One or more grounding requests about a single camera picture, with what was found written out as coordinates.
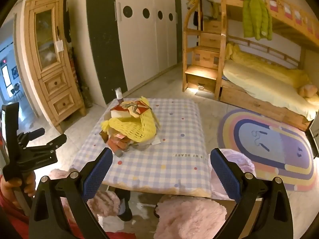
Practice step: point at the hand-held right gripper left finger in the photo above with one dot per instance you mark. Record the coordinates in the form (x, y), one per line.
(98, 171)

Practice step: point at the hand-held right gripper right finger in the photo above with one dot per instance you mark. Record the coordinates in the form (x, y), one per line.
(224, 171)

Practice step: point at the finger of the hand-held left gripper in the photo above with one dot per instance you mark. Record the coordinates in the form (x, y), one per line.
(33, 132)
(53, 143)

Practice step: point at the pink plastic bag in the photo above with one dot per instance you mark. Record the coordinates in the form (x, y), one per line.
(243, 165)

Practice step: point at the red wrappers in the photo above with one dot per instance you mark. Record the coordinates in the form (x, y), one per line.
(117, 143)

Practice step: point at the white paper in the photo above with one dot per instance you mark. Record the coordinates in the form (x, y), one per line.
(152, 143)

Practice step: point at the yellow foam net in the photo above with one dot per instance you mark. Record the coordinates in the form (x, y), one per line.
(139, 127)

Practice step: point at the red and white carton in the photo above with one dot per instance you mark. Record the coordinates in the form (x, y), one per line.
(127, 109)

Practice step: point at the person's left forearm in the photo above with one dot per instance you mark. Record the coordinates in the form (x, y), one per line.
(10, 221)

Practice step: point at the person's left hand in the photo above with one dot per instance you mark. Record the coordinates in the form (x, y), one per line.
(30, 184)

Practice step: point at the black chair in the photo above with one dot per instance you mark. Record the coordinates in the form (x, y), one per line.
(17, 90)

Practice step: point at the rainbow oval rug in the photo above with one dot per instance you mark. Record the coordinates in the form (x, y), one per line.
(269, 139)

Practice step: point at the dark clutter beside cabinet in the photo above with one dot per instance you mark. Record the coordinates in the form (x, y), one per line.
(83, 92)

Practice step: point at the checkered tablecloth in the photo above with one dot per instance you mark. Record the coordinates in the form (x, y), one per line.
(164, 139)

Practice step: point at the wooden glass-door cabinet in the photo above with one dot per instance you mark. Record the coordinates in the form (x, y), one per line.
(52, 64)

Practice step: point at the small clear bottle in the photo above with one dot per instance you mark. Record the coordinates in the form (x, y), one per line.
(118, 95)

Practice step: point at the white paper note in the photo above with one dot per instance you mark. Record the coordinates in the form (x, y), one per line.
(59, 46)

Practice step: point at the yellow bed sheet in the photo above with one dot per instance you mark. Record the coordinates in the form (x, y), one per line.
(261, 87)

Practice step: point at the yellow duvet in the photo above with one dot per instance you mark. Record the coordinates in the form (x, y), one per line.
(269, 67)

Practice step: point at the wooden stair drawers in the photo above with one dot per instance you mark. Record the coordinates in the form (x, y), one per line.
(206, 57)

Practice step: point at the beige plush toy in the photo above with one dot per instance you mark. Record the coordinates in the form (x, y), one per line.
(307, 90)

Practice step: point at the black hanging item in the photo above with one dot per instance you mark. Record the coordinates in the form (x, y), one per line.
(66, 17)

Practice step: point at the white wardrobe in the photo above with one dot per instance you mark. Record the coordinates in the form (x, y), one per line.
(147, 29)

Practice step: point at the green puffer jacket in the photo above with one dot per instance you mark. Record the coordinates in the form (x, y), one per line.
(256, 17)

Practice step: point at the wooden bunk bed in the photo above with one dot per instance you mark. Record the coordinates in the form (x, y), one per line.
(286, 22)

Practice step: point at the grey clothing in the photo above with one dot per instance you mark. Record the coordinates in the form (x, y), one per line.
(208, 7)

